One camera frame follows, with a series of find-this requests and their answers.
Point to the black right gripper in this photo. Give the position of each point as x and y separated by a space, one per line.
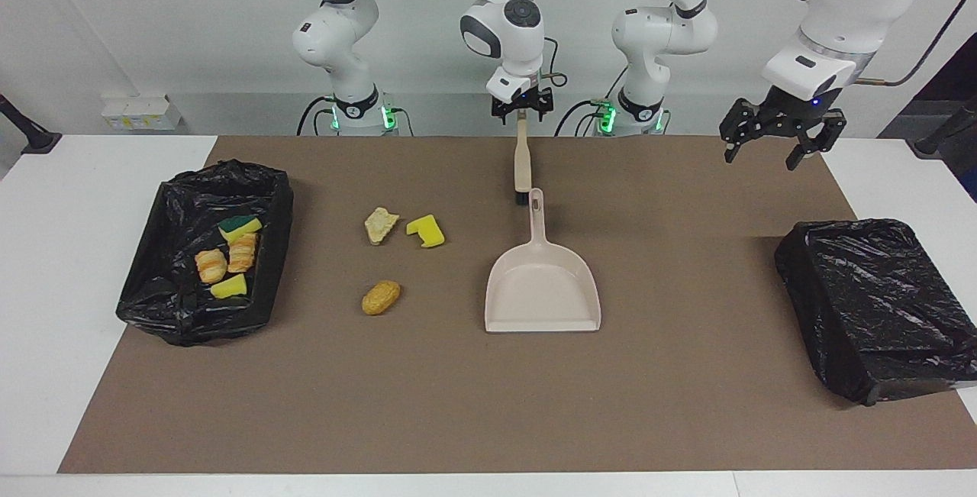
521 100

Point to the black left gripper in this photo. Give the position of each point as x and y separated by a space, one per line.
790 111

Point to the beige hand brush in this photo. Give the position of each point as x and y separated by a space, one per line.
522 165

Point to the notched yellow sponge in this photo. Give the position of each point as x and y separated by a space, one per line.
429 233

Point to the torn pale bread chunk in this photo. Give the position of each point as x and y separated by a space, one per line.
380 224

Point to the beige plastic dustpan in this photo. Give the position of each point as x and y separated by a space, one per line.
542 291

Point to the peanut-shaped brown bread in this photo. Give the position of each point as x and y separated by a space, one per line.
380 297

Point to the green and yellow sponge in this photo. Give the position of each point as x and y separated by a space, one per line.
240 227

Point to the torn croissant chunk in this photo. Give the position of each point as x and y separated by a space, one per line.
243 251

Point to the yellow sponge wedge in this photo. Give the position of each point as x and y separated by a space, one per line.
229 286

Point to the orange striped croissant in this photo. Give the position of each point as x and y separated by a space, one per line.
211 265

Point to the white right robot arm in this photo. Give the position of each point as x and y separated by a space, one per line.
504 31

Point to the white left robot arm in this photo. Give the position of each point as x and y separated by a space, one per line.
847 8

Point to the black bag-lined bin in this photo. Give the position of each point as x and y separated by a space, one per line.
878 306
164 291

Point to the black stand foot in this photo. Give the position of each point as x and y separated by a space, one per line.
30 134
939 134

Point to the dark partition panel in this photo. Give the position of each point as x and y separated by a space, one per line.
958 77

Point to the brown table mat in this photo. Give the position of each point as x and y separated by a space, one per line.
488 390

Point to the white wall outlet box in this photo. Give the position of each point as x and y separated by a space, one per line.
141 111

